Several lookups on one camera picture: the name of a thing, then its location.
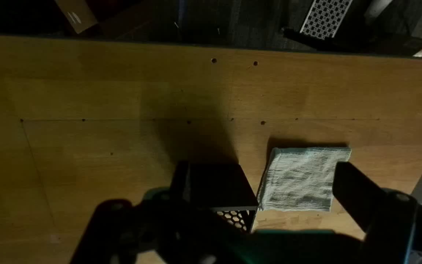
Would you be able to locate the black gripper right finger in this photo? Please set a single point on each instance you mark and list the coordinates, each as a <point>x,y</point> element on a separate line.
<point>391,220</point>

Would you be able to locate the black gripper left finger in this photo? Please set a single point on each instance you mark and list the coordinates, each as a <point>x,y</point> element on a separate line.
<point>119,230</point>

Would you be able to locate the black perforated box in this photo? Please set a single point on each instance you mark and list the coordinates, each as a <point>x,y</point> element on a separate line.
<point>220,188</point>

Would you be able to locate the light grey towel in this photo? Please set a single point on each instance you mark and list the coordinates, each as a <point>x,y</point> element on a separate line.
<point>300,177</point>

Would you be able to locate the brown cardboard box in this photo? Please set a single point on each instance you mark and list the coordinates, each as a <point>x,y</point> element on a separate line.
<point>78,13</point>

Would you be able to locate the white perforated panel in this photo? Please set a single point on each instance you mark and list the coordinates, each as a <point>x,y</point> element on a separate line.
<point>324,17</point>

